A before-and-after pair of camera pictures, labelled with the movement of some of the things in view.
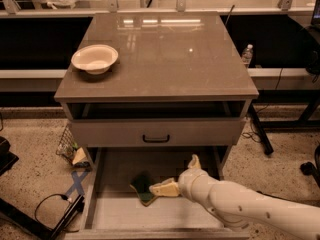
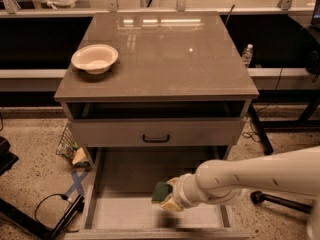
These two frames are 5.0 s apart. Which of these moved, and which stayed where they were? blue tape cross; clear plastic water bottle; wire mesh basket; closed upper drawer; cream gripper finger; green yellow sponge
Moved: green yellow sponge; cream gripper finger
Stayed: closed upper drawer; clear plastic water bottle; blue tape cross; wire mesh basket
